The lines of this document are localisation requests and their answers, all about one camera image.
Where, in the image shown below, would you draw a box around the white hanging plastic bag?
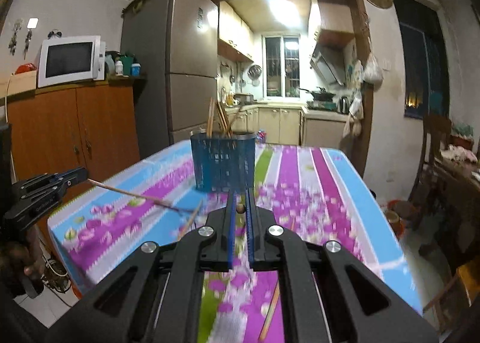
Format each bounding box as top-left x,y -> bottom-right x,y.
363,53 -> 383,85

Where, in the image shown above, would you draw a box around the dark wooden side table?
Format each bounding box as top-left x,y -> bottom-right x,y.
434,156 -> 479,253

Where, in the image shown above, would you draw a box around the orange wooden cabinet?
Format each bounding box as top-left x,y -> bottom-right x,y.
5,78 -> 142,194

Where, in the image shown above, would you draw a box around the dark window with curtain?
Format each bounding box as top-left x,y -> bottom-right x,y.
393,0 -> 450,119

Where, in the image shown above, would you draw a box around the steel range hood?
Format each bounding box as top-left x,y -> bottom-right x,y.
310,43 -> 347,86

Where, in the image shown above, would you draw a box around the dark wooden chair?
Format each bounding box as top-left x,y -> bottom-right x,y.
408,114 -> 452,202

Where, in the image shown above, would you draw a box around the blue perforated utensil holder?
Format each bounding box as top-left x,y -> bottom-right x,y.
190,133 -> 256,193

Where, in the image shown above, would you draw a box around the chopsticks bundle in holder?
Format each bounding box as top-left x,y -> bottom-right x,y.
206,98 -> 237,138

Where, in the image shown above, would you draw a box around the white microwave oven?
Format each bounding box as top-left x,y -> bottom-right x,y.
37,36 -> 106,89

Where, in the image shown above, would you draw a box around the grey refrigerator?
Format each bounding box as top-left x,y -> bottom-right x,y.
120,0 -> 219,158

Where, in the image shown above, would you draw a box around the floral purple blue tablecloth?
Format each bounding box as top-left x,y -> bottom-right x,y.
47,141 -> 421,342

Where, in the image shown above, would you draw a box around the white bottle on cabinet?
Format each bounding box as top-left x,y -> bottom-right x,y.
115,59 -> 124,76

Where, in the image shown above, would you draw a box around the kitchen window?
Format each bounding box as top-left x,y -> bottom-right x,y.
263,35 -> 300,98

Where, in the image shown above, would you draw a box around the blue cup on cabinet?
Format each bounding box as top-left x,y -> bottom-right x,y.
131,63 -> 142,77

